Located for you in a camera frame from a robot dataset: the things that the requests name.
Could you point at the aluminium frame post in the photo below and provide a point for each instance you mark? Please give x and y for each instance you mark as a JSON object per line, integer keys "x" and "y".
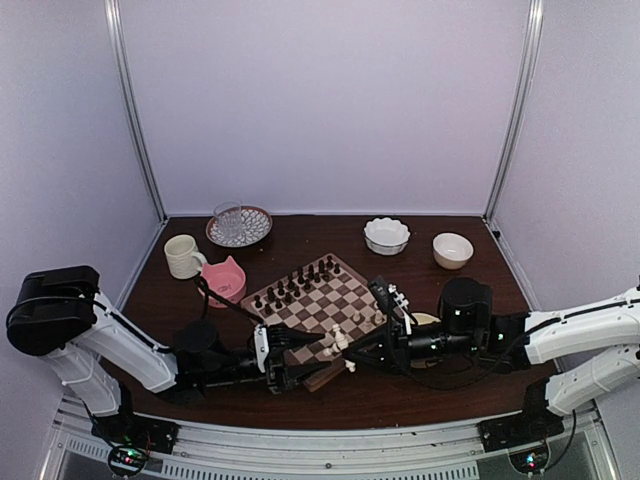
{"x": 117, "y": 38}
{"x": 529, "y": 59}

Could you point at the white ribbed mug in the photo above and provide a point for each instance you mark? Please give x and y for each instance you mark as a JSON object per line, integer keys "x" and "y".
{"x": 183, "y": 257}

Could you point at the aluminium front rail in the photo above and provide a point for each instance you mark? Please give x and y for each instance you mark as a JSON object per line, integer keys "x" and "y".
{"x": 451, "y": 450}

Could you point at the pink cat ear bowl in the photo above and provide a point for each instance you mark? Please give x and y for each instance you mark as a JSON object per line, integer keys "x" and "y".
{"x": 226, "y": 279}

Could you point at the wooden chess board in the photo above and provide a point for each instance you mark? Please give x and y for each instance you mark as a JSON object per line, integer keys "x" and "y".
{"x": 312, "y": 298}

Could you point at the plain white round bowl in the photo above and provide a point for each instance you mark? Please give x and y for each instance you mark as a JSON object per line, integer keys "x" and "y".
{"x": 451, "y": 251}

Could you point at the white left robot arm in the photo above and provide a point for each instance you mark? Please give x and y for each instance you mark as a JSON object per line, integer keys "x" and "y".
{"x": 62, "y": 317}

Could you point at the clear drinking glass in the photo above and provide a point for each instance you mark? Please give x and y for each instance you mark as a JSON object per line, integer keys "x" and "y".
{"x": 228, "y": 216}

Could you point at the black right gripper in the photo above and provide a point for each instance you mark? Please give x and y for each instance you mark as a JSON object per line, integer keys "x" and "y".
{"x": 375, "y": 337}

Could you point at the patterned ceramic plate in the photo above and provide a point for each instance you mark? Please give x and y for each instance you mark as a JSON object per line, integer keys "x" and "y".
{"x": 257, "y": 224}

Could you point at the white scalloped bowl black rim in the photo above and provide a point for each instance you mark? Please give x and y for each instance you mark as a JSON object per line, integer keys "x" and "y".
{"x": 386, "y": 236}

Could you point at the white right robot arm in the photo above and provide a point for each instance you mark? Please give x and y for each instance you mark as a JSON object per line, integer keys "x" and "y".
{"x": 504, "y": 344}

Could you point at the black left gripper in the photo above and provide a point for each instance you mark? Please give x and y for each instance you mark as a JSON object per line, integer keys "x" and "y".
{"x": 285, "y": 337}

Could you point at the aluminium frame post right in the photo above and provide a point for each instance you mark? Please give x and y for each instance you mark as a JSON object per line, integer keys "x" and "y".
{"x": 529, "y": 59}

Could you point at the cream cat ear bowl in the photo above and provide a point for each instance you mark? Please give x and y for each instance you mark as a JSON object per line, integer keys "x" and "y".
{"x": 421, "y": 319}

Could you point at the aluminium frame post left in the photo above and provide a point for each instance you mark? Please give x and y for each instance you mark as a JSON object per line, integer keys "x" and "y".
{"x": 117, "y": 38}

